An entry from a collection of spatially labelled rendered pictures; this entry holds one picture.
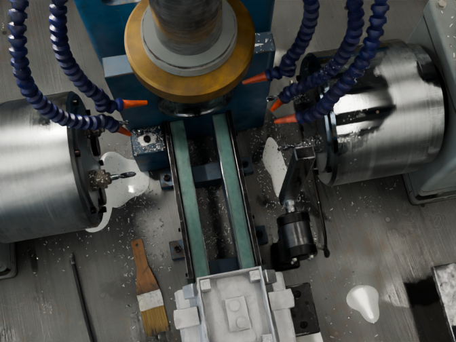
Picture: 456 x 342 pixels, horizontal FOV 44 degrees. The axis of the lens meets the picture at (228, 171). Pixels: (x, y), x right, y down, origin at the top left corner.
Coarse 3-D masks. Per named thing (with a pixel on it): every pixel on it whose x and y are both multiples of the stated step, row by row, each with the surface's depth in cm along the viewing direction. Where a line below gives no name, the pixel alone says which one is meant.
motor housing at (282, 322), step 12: (276, 276) 95; (276, 288) 95; (180, 300) 94; (192, 300) 93; (276, 312) 92; (288, 312) 94; (276, 324) 92; (288, 324) 92; (192, 336) 91; (276, 336) 91; (288, 336) 91
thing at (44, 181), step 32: (64, 96) 97; (0, 128) 92; (32, 128) 92; (64, 128) 91; (0, 160) 90; (32, 160) 90; (64, 160) 90; (96, 160) 109; (0, 192) 90; (32, 192) 91; (64, 192) 92; (96, 192) 103; (0, 224) 93; (32, 224) 95; (64, 224) 96; (96, 224) 101
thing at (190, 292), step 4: (264, 272) 92; (268, 272) 92; (272, 272) 93; (264, 276) 92; (268, 276) 92; (272, 276) 92; (264, 280) 92; (268, 280) 91; (272, 280) 92; (276, 280) 93; (188, 284) 92; (192, 284) 91; (196, 284) 92; (268, 284) 93; (184, 288) 92; (188, 288) 91; (192, 288) 91; (196, 288) 91; (184, 292) 92; (188, 292) 91; (192, 292) 91; (196, 292) 91; (184, 296) 92; (188, 296) 91; (192, 296) 90; (196, 296) 91
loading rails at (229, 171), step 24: (216, 120) 119; (168, 144) 116; (216, 144) 118; (192, 168) 123; (216, 168) 123; (240, 168) 114; (192, 192) 114; (240, 192) 114; (192, 216) 112; (240, 216) 112; (192, 240) 111; (240, 240) 111; (264, 240) 121; (192, 264) 110; (216, 264) 117; (240, 264) 109
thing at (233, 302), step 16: (240, 272) 86; (256, 272) 86; (208, 288) 86; (224, 288) 88; (240, 288) 88; (256, 288) 88; (208, 304) 88; (224, 304) 88; (240, 304) 87; (256, 304) 88; (208, 320) 87; (224, 320) 87; (240, 320) 85; (256, 320) 87; (208, 336) 83; (224, 336) 86; (240, 336) 86; (256, 336) 86; (272, 336) 83
